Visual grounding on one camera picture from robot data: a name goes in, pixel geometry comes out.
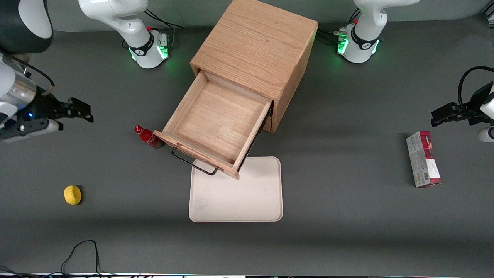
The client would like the wooden drawer with groove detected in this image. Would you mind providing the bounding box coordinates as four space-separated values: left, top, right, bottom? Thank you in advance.
153 71 274 181

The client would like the beige plastic tray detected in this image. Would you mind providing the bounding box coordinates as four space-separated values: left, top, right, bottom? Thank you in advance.
189 156 284 223

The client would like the oak wooden drawer cabinet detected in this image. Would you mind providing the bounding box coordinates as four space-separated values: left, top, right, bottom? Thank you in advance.
190 0 319 134

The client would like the thin black floor cable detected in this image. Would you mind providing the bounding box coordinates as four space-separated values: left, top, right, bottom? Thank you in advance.
0 239 116 277

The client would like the black metal drawer handle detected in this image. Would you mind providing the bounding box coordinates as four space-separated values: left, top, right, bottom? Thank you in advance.
171 147 219 176

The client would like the black arm base cable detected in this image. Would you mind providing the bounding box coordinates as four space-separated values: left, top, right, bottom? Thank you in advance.
316 8 362 45
144 8 184 49

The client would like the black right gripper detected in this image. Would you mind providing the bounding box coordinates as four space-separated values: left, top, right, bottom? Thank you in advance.
0 96 94 140

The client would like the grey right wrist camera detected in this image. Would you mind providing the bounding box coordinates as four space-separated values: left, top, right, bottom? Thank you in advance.
0 119 64 144

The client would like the grey and red carton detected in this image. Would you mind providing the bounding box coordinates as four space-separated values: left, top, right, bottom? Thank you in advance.
406 131 442 188

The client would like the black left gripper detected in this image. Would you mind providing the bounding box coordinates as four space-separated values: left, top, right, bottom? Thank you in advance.
431 82 494 127

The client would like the red soda bottle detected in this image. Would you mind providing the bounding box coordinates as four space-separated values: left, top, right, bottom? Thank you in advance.
134 125 165 150

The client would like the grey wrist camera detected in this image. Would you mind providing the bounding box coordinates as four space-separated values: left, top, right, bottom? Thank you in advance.
477 127 494 144
0 119 64 144

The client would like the black looped gripper cable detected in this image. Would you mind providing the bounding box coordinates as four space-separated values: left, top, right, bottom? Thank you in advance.
458 66 494 105

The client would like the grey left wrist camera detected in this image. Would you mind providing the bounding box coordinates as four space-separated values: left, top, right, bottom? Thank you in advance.
477 127 494 144

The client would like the yellow lemon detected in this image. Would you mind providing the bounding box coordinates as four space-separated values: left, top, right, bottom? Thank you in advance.
64 185 82 206

